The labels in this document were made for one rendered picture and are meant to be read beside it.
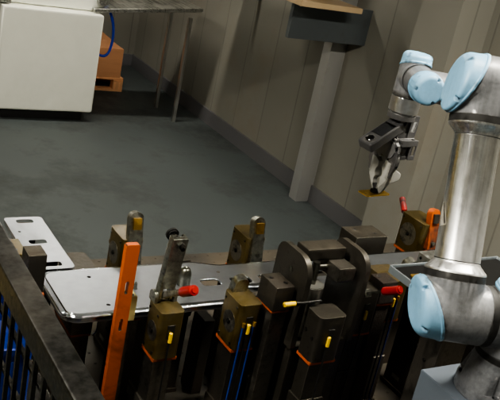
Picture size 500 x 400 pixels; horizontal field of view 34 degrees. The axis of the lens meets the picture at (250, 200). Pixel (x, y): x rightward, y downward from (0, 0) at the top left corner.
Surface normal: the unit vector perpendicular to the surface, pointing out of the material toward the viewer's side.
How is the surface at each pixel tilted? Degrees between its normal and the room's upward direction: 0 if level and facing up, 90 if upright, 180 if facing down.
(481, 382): 73
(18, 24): 90
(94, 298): 0
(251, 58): 90
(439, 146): 90
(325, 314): 0
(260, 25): 90
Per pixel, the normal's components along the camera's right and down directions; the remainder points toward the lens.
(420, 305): -0.99, -0.03
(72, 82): 0.48, 0.40
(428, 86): 0.06, 0.36
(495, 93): 0.05, 0.04
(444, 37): -0.86, 0.01
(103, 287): 0.20, -0.91
